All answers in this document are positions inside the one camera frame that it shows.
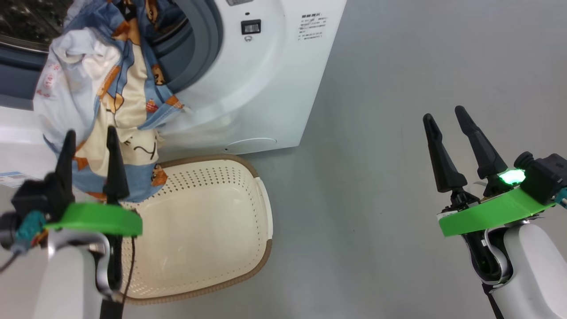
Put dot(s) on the small printed text label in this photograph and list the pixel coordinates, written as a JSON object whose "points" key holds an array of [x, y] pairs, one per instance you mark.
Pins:
{"points": [[311, 26]]}

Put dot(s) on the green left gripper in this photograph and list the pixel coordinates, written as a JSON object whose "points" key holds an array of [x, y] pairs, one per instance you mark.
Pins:
{"points": [[102, 219]]}

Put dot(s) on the grey rubber door gasket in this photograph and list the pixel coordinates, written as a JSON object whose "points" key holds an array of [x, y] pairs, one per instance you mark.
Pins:
{"points": [[208, 35]]}

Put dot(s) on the white front-load washing machine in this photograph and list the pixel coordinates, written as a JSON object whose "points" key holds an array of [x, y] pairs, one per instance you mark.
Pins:
{"points": [[274, 88]]}

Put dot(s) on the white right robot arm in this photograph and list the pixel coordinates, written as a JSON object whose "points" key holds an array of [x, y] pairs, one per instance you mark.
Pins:
{"points": [[536, 270]]}

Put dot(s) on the white garment with red print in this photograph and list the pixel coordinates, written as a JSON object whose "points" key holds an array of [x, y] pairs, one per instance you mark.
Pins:
{"points": [[71, 79]]}

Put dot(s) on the cream basket with brown rim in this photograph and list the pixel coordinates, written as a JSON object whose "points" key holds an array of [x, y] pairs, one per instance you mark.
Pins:
{"points": [[199, 221]]}

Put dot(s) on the blue bear-print garment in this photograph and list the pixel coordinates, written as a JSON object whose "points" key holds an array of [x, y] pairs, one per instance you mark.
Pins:
{"points": [[141, 177]]}

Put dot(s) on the teal right camera connector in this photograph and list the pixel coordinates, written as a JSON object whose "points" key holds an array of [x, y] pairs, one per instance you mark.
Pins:
{"points": [[562, 197]]}

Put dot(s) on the blue energy label sticker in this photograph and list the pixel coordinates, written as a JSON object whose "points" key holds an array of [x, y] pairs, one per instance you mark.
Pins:
{"points": [[13, 178]]}

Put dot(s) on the round white filter cover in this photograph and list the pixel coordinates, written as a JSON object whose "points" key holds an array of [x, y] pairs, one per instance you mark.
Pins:
{"points": [[250, 146]]}

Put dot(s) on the steel washing drum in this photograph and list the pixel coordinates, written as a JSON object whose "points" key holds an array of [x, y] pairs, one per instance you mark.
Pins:
{"points": [[26, 17]]}

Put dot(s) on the black door lock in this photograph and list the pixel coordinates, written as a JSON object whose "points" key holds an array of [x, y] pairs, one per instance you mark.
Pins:
{"points": [[250, 27]]}

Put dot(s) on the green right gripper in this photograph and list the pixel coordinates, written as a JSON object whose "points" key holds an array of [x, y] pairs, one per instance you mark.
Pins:
{"points": [[487, 215]]}

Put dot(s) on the teal left camera connector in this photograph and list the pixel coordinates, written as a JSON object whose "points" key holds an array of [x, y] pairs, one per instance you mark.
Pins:
{"points": [[29, 228]]}

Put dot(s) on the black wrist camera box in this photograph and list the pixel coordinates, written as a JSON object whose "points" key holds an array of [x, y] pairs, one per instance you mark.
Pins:
{"points": [[545, 177], [33, 199]]}

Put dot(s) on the teal camera connector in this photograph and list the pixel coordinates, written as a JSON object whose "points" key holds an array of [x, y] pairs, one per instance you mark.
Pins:
{"points": [[29, 228], [562, 197]]}

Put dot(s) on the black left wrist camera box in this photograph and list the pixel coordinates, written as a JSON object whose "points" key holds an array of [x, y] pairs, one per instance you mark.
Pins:
{"points": [[33, 199]]}

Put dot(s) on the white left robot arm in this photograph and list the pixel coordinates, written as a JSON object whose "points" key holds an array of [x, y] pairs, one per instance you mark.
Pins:
{"points": [[66, 279]]}

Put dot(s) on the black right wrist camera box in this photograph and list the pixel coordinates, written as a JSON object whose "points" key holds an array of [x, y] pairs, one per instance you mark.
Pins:
{"points": [[545, 177]]}

